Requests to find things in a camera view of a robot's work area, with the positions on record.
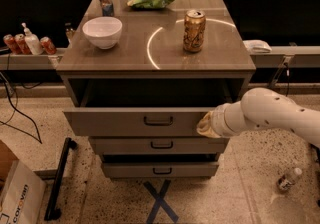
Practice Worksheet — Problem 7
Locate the blue tape cross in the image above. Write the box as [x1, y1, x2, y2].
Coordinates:
[144, 180, 179, 224]

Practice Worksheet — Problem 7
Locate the grey top drawer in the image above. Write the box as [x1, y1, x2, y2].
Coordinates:
[64, 107, 210, 137]

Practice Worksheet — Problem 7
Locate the black floor cable left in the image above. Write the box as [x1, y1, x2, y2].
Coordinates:
[0, 71, 43, 145]

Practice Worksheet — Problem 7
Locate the grey drawer cabinet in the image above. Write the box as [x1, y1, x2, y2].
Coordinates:
[57, 0, 255, 164]

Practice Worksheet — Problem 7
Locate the red can right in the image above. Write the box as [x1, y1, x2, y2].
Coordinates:
[40, 37, 56, 55]

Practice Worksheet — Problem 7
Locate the red can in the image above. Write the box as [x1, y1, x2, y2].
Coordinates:
[14, 34, 31, 54]
[40, 37, 56, 55]
[3, 34, 21, 54]

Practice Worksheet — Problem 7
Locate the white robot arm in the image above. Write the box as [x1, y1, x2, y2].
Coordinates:
[197, 88, 320, 147]

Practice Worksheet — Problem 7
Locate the grey drawer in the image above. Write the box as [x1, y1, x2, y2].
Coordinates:
[101, 162, 219, 178]
[64, 107, 210, 137]
[89, 136, 228, 155]

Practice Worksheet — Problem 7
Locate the white soap dispenser bottle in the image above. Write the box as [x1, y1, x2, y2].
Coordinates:
[22, 23, 43, 55]

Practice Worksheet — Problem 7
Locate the clear bottle on floor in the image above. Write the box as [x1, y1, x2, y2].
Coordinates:
[277, 167, 303, 192]

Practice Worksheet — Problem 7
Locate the white cardboard box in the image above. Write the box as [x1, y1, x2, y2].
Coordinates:
[0, 160, 46, 224]

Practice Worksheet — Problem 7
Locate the grey bottom drawer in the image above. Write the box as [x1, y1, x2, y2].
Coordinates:
[101, 162, 219, 178]

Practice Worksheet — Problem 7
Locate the white bowl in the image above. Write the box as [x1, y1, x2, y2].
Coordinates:
[82, 16, 122, 49]

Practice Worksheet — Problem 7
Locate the gold soda can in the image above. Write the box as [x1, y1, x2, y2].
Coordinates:
[183, 9, 206, 53]

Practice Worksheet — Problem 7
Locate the red can leftmost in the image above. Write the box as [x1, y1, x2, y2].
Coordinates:
[3, 34, 21, 54]

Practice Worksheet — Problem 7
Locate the white folded cloth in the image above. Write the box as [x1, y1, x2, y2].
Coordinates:
[243, 40, 272, 53]

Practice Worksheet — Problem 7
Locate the grey middle drawer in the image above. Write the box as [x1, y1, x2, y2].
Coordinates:
[89, 136, 228, 155]

